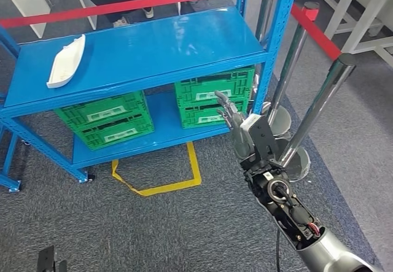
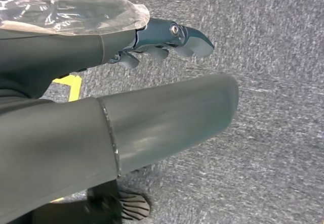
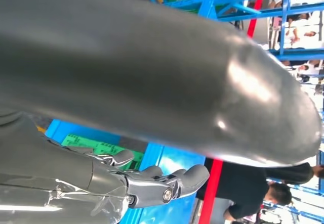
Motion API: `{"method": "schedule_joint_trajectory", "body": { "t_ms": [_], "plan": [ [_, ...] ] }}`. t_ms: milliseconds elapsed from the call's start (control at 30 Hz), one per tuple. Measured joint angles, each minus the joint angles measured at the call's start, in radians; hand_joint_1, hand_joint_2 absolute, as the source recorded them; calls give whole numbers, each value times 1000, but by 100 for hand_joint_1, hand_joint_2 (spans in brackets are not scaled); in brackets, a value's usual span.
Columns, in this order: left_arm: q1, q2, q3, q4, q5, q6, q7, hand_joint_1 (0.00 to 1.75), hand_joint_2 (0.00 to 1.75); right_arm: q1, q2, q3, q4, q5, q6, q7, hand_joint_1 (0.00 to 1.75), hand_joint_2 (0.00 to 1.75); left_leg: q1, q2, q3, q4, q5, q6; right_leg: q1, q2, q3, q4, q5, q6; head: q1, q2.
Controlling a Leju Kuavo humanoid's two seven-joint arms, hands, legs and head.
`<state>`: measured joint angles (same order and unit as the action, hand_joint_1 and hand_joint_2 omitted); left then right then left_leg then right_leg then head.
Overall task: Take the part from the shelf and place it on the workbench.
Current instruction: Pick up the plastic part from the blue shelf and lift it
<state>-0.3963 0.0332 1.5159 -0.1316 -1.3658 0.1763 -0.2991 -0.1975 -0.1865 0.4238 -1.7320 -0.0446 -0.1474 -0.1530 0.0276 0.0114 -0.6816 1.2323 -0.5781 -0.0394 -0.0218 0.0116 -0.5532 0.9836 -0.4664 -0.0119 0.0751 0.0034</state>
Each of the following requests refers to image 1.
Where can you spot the blue metal shelf rack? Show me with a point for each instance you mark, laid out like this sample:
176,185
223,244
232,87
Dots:
144,50
9,182

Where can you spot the chrome stanchion with red head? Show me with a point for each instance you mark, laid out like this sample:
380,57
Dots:
288,66

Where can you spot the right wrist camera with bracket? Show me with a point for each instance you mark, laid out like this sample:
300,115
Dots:
262,136

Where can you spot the red barrier belt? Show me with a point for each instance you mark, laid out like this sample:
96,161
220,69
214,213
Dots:
316,32
122,5

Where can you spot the white boat-shaped plastic part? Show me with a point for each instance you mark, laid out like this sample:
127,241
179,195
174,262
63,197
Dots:
66,62

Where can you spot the chrome barrier stanchion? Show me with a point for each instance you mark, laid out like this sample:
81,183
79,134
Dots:
264,10
319,103

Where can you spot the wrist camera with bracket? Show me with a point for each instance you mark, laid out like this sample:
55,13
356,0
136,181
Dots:
262,136
49,260

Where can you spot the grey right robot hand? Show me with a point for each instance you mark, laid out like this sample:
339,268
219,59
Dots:
241,142

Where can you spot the white frame workbench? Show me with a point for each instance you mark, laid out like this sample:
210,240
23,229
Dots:
359,22

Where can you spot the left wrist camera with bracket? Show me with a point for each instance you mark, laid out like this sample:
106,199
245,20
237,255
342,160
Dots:
49,260

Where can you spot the yellow floor tape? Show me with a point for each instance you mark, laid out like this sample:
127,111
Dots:
194,168

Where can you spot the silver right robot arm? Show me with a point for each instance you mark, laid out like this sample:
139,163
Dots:
282,205

